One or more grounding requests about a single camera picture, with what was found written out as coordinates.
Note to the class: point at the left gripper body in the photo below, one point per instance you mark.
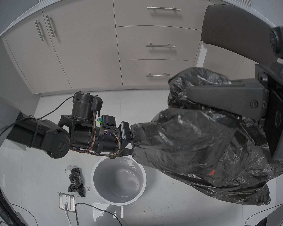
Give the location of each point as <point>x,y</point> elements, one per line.
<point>88,139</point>

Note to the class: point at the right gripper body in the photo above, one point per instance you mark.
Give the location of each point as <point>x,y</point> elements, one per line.
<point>276,106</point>

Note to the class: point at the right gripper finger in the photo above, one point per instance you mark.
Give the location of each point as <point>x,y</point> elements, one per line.
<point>232,97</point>

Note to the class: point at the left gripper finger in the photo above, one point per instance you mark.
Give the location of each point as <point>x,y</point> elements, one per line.
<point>129,152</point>
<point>133,132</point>

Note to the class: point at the black plastic bag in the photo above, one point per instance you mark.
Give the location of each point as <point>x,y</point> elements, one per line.
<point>188,141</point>

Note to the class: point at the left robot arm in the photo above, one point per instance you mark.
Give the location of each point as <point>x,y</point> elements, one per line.
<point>33,134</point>

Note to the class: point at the white trash bin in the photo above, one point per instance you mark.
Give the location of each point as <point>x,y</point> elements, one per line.
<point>119,183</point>

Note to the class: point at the crumpled black plastic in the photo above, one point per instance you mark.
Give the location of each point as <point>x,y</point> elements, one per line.
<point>76,176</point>

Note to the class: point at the crumpled white paper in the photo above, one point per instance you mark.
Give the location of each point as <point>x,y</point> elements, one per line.
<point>68,170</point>

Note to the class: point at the dark grey white chair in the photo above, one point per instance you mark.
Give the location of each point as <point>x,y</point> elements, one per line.
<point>232,28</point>

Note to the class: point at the beige cabinet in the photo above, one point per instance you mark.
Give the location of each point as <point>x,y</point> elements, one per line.
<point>88,44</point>

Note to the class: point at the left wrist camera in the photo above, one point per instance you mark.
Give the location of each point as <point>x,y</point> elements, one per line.
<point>109,121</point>

